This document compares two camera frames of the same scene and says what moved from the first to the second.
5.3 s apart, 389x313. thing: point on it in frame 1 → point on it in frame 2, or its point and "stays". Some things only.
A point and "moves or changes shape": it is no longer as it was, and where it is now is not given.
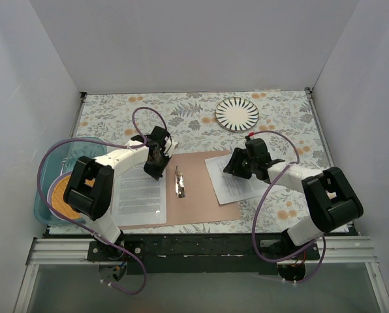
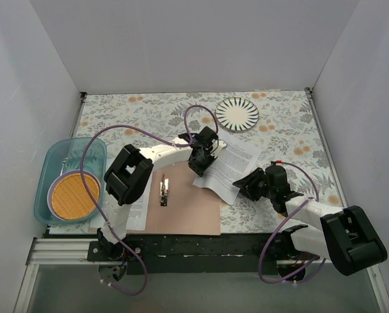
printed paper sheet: (230, 187) moves or changes shape
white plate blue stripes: (237, 114) stays
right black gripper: (235, 163) → (252, 184)
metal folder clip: (179, 184) → (164, 191)
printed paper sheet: (138, 197) moves or changes shape
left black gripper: (154, 166) → (198, 162)
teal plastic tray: (59, 158) stays
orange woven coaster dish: (56, 199) stays
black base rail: (246, 253) stays
